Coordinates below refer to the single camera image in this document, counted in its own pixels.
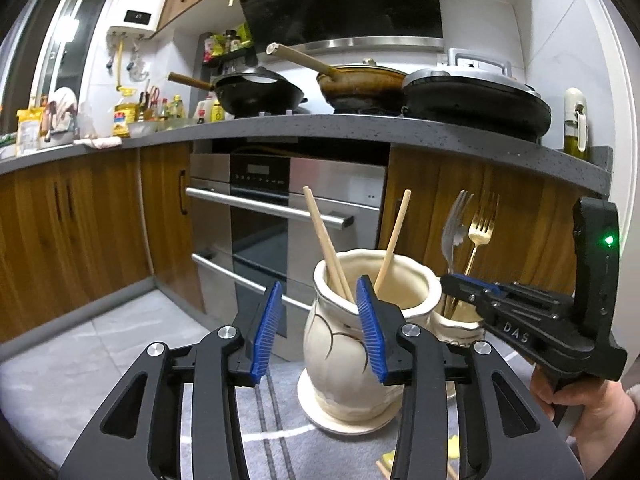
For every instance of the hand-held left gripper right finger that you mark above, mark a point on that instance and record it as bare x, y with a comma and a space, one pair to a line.
372, 330

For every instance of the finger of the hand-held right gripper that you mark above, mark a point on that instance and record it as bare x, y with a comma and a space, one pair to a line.
482, 285
457, 290

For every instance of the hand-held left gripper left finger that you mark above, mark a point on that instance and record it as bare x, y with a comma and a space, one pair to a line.
265, 335

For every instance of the cream floral ceramic utensil holder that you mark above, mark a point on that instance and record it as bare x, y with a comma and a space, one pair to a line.
345, 350

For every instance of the gold fork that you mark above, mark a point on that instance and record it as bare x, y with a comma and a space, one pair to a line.
482, 227

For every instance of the silver fork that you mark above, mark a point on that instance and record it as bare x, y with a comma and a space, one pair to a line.
454, 232

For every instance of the wooden chopstick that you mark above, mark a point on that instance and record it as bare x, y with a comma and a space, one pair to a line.
330, 250
322, 242
392, 237
452, 474
382, 472

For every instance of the person's right hand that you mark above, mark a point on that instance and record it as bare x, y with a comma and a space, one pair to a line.
595, 410

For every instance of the wooden lower cabinet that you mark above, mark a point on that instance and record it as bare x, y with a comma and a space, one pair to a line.
525, 220

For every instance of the stainless steel built-in oven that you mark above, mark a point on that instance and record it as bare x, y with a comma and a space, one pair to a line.
260, 240

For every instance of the white ceramic drip tray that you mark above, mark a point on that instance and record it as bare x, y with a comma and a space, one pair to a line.
345, 422

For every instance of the large black pan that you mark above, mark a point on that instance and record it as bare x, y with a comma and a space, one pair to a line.
475, 105

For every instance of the white oil sprayer bottle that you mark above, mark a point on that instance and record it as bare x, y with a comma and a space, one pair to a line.
575, 125

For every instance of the grey checked tablecloth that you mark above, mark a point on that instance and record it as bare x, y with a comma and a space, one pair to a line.
75, 360

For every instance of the grey speckled kitchen countertop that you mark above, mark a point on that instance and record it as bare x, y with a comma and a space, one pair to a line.
350, 127

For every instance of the silver pot lid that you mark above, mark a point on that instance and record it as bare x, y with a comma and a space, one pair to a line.
480, 67

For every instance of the group of sauce bottles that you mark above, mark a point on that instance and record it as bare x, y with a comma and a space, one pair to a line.
162, 107

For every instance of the pink dishcloth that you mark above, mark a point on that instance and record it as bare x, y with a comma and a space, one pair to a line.
97, 142

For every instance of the yellow cooking oil bottle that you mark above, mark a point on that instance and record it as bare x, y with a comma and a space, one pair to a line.
124, 120

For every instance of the black spice rack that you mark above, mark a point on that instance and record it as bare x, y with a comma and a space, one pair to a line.
227, 47

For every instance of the white hanging cloth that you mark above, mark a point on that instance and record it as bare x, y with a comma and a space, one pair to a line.
64, 107

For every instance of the yellow gas pipe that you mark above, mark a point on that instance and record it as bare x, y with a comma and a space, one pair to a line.
120, 65

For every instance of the yellow food bag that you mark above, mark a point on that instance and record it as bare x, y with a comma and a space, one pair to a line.
29, 132

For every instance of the black range hood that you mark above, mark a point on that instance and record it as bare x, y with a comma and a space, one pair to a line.
340, 0

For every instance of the white water heater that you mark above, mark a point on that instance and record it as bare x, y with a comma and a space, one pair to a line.
142, 0

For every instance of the window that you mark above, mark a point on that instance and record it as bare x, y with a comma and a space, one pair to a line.
55, 45

